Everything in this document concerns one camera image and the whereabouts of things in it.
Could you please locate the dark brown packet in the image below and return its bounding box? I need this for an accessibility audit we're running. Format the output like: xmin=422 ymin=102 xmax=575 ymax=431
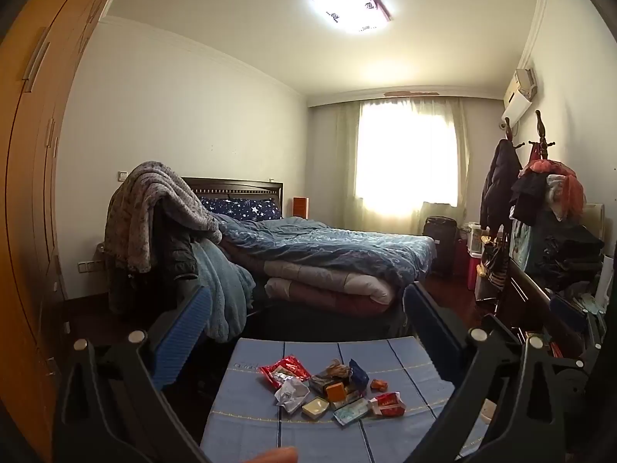
xmin=308 ymin=373 xmax=338 ymax=394

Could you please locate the person's left hand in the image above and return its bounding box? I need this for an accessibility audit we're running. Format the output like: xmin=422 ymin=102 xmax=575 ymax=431
xmin=251 ymin=446 xmax=298 ymax=463

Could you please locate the square ceiling lamp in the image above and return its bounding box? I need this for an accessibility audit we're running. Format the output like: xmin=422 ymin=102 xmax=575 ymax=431
xmin=305 ymin=0 xmax=392 ymax=34

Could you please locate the black suitcase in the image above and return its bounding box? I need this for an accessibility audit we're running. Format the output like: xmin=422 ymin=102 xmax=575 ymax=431
xmin=423 ymin=215 xmax=458 ymax=278

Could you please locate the pile of clothes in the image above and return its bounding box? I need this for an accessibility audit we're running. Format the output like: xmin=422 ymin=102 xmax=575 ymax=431
xmin=510 ymin=157 xmax=606 ymax=291

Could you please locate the folded pink grey quilt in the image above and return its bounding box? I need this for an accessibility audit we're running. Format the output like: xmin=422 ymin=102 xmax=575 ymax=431
xmin=264 ymin=260 xmax=403 ymax=316

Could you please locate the light blue fleece blanket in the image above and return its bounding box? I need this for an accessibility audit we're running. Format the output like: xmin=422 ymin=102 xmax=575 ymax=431
xmin=193 ymin=241 xmax=256 ymax=343

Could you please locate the wooden wardrobe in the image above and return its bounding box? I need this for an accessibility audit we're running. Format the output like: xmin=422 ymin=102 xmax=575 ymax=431
xmin=0 ymin=0 xmax=136 ymax=444

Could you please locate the small cream box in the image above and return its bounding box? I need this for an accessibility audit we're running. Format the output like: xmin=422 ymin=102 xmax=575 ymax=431
xmin=302 ymin=397 xmax=331 ymax=419

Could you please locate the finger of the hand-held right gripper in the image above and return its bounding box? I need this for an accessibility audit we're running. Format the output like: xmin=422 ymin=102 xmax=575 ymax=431
xmin=550 ymin=293 xmax=606 ymax=372

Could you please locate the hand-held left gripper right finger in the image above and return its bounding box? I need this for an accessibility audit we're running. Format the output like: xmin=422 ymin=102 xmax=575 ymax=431
xmin=402 ymin=281 xmax=586 ymax=463

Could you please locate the blue checked tablecloth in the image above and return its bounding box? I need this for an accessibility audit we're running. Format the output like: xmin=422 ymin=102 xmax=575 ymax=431
xmin=200 ymin=335 xmax=489 ymax=463

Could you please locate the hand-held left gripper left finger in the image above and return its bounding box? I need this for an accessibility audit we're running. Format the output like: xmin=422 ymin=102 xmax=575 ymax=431
xmin=53 ymin=282 xmax=215 ymax=463

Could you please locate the dark blue wrapper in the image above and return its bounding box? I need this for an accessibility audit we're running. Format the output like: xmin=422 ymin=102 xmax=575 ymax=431
xmin=348 ymin=358 xmax=370 ymax=391

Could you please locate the white crumpled paper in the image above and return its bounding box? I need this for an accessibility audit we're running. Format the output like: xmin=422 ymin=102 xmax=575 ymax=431
xmin=275 ymin=379 xmax=310 ymax=414

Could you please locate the dark wooden dresser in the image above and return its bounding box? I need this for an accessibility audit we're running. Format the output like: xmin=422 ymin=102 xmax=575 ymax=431
xmin=501 ymin=251 xmax=617 ymax=362

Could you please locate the blue printed bag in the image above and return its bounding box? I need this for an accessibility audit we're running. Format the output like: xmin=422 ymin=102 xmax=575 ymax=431
xmin=511 ymin=219 xmax=534 ymax=272

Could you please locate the dark wooden headboard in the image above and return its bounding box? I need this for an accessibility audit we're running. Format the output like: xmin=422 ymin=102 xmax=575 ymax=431
xmin=180 ymin=177 xmax=284 ymax=218

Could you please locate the grey patterned blanket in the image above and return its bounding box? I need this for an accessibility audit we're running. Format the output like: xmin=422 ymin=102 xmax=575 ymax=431
xmin=103 ymin=161 xmax=223 ymax=273

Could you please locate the teal yellow packet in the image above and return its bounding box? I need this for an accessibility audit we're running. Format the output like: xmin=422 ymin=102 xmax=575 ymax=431
xmin=332 ymin=401 xmax=371 ymax=426

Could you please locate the white storage container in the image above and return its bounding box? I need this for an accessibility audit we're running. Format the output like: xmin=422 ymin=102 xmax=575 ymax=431
xmin=467 ymin=222 xmax=493 ymax=257

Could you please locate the blue star pillow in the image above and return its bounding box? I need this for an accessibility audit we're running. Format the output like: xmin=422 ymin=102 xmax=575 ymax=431
xmin=199 ymin=196 xmax=282 ymax=223

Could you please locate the dark hanging coat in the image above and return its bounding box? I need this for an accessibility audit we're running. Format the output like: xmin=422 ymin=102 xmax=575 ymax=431
xmin=479 ymin=139 xmax=523 ymax=230

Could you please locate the red storage box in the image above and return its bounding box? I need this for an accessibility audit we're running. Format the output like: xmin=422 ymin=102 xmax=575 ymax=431
xmin=465 ymin=238 xmax=483 ymax=291

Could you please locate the white air conditioner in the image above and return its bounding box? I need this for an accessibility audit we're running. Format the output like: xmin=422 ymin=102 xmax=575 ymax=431
xmin=501 ymin=68 xmax=537 ymax=123

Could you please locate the brown crumpled wrapper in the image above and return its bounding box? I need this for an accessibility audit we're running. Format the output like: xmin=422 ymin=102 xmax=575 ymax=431
xmin=320 ymin=358 xmax=352 ymax=378

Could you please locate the black jacket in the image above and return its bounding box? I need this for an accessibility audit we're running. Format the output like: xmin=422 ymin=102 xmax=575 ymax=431
xmin=108 ymin=229 xmax=201 ymax=314

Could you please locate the wooden coat rack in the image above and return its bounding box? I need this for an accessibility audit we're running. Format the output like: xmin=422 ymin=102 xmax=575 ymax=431
xmin=499 ymin=110 xmax=558 ymax=161

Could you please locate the red white cigarette pack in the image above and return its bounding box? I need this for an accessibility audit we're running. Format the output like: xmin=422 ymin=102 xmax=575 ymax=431
xmin=368 ymin=392 xmax=406 ymax=418

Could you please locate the red snack wrapper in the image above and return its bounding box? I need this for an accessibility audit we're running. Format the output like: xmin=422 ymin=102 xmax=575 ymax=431
xmin=259 ymin=356 xmax=313 ymax=389

